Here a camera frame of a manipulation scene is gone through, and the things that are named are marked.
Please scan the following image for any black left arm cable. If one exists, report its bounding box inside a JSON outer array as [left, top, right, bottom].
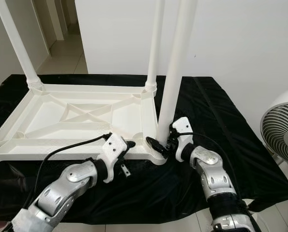
[[35, 133, 113, 213]]

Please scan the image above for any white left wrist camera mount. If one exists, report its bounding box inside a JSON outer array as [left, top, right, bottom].
[[99, 133, 129, 183]]

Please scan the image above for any white door frame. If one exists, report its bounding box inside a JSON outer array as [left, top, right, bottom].
[[47, 0, 68, 42]]

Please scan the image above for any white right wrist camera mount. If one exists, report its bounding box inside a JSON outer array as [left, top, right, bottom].
[[171, 116, 194, 162]]

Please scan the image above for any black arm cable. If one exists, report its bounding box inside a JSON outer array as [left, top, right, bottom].
[[35, 133, 113, 213], [180, 131, 256, 228]]

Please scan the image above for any white plastic table top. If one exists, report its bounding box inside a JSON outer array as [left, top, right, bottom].
[[0, 84, 167, 166]]

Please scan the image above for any grey standing fan head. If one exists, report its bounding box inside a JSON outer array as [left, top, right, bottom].
[[260, 99, 288, 168]]

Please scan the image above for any white plastic table leg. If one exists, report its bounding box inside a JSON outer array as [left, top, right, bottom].
[[156, 0, 198, 145], [0, 0, 44, 90], [144, 0, 167, 93]]

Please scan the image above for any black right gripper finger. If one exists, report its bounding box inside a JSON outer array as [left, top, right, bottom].
[[146, 136, 168, 157]]

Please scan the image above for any black tablecloth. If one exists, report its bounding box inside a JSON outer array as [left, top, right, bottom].
[[0, 74, 288, 225]]

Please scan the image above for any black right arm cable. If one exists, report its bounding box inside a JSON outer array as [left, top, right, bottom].
[[180, 131, 256, 228]]

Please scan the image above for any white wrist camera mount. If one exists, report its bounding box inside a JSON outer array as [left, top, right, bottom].
[[171, 116, 194, 162], [99, 133, 129, 183]]

